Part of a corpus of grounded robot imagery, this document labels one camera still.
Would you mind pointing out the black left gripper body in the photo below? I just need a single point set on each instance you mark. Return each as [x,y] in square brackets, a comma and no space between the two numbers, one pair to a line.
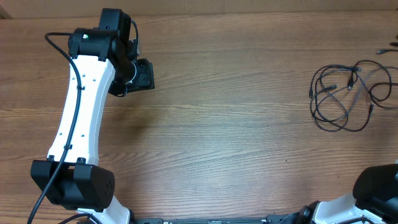
[143,78]

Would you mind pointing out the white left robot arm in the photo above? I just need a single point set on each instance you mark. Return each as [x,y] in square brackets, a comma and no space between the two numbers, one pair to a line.
[103,61]

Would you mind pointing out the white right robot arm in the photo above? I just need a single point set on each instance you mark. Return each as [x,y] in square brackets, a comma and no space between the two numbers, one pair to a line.
[373,200]

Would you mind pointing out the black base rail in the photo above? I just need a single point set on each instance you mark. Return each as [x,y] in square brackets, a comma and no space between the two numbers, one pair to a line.
[269,219]

